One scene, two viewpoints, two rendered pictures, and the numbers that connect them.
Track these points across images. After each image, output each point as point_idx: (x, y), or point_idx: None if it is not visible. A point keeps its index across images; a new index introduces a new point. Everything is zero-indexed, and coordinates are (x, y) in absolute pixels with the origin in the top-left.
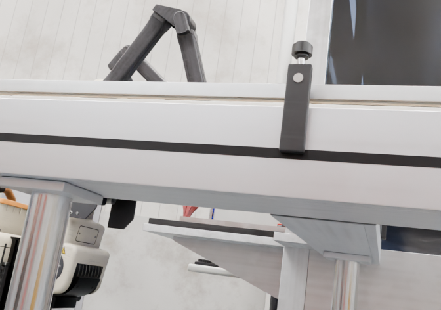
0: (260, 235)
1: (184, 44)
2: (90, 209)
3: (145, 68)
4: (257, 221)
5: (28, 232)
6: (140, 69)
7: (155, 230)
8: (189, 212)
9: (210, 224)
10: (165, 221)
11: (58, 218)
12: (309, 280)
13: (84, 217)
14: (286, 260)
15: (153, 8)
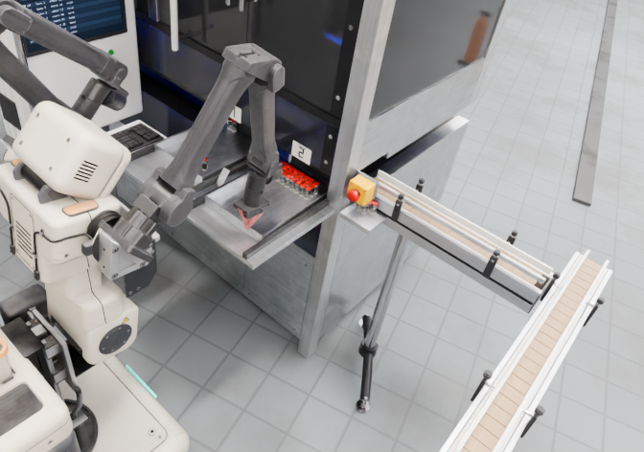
0: (315, 213)
1: (267, 93)
2: (152, 276)
3: (38, 29)
4: (79, 80)
5: None
6: (30, 33)
7: (262, 262)
8: (246, 218)
9: (287, 227)
10: (258, 249)
11: None
12: (346, 222)
13: (147, 285)
14: (337, 221)
15: (249, 71)
